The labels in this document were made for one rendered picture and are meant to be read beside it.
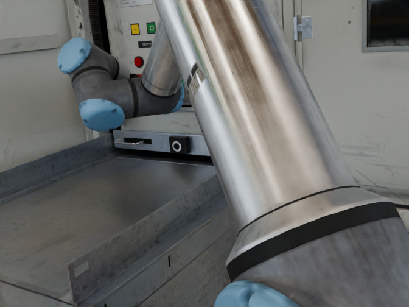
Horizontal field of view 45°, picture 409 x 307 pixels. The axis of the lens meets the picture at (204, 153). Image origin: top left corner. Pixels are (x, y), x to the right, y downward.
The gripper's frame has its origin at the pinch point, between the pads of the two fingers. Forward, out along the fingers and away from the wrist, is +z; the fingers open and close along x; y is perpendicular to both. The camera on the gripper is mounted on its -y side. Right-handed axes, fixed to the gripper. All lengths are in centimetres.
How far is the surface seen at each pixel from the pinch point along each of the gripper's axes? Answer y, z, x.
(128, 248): 33, -40, -39
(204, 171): 17.2, 5.3, -16.8
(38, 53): -34.6, -17.2, 10.0
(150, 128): -7.3, 8.6, -4.5
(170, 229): 33, -28, -34
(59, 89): -33.1, -7.4, 2.3
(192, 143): 8.7, 9.4, -8.2
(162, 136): -2.0, 8.7, -7.0
